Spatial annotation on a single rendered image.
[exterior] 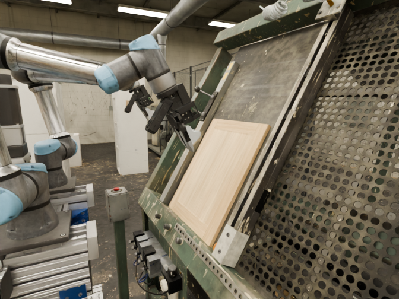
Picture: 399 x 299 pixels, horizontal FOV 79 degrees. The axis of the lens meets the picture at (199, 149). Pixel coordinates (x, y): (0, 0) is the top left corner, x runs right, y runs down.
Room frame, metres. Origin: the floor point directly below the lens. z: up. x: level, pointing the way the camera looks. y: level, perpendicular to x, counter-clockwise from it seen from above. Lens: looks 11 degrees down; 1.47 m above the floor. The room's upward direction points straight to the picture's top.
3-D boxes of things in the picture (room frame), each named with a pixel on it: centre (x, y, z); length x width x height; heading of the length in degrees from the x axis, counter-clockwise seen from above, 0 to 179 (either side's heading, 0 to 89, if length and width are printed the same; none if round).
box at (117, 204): (1.41, 0.51, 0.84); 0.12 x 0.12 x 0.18; 29
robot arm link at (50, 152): (1.22, 0.78, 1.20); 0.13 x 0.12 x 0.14; 179
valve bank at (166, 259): (1.06, 0.24, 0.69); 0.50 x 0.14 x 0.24; 29
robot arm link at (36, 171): (0.76, 0.57, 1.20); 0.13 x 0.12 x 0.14; 11
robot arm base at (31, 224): (0.77, 0.58, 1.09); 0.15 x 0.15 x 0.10
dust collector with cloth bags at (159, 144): (6.94, 1.04, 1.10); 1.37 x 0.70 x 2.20; 25
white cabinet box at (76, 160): (5.54, 3.11, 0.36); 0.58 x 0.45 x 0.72; 115
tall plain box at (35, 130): (3.28, 2.18, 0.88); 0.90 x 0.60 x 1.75; 25
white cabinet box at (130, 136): (5.09, 1.47, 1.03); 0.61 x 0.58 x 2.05; 25
